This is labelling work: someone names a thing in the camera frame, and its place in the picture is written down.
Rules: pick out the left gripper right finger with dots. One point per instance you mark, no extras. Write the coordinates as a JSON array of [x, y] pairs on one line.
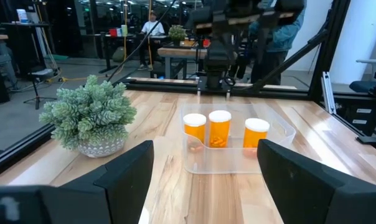
[[309, 193]]

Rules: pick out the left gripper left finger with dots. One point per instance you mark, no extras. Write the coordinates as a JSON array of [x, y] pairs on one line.
[[119, 186]]

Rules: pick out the orange pill bottle white cap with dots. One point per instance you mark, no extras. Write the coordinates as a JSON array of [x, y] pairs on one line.
[[195, 129], [256, 133], [219, 127]]

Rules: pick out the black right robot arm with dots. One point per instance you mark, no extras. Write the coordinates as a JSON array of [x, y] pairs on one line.
[[217, 62]]

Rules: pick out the clear plastic basket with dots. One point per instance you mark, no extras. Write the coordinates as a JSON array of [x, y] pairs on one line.
[[225, 161]]

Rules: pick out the green succulent in white pot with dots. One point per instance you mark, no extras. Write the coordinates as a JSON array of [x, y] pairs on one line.
[[88, 118]]

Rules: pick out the black box with white labels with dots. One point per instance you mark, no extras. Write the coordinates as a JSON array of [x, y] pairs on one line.
[[350, 119]]

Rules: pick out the silver aluminium extrusion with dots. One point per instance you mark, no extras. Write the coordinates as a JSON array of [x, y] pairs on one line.
[[328, 93]]

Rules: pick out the blue office chair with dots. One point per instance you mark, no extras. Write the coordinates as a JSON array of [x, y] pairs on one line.
[[363, 85]]

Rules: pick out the black tripod stand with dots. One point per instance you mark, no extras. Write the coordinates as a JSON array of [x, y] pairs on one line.
[[35, 90]]

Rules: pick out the wooden workbench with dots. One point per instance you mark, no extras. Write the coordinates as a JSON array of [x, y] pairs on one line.
[[178, 52]]

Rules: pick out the red cup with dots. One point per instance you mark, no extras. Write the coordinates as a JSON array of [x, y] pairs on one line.
[[113, 32]]

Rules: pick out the person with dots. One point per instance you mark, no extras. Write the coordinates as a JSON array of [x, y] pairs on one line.
[[281, 40], [1, 62], [152, 29]]

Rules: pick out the small green potted plant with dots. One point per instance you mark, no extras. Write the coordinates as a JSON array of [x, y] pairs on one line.
[[177, 32]]

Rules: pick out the black workbench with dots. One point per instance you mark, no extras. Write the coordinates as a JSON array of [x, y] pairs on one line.
[[23, 40]]

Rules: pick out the black aluminium table frame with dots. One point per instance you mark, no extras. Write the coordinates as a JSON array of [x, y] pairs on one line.
[[326, 46]]

